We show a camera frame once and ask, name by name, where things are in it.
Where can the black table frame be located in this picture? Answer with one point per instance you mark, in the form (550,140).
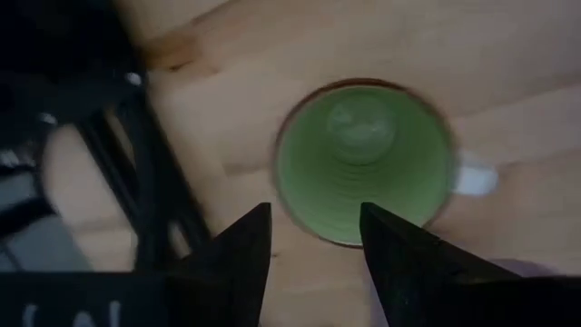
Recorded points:
(154,191)

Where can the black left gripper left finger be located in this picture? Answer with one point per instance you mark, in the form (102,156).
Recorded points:
(227,281)

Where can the pale lavender mug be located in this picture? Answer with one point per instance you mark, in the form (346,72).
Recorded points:
(513,266)

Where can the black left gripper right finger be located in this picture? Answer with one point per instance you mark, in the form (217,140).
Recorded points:
(426,281)

